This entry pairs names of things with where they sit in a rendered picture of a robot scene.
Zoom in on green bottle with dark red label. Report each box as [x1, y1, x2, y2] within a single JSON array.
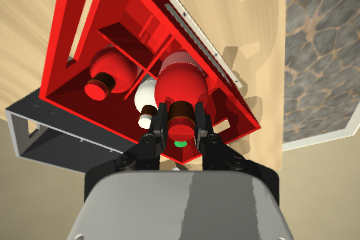
[[174, 141, 187, 147]]

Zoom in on white bottle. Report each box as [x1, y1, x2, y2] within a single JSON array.
[[134, 73, 158, 129]]

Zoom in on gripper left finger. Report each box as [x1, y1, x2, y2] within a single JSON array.
[[84, 103, 168, 203]]

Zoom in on grey divided crate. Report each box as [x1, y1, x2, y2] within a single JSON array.
[[5, 87, 136, 174]]

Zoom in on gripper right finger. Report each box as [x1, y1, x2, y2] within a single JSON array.
[[194, 102, 280, 208]]

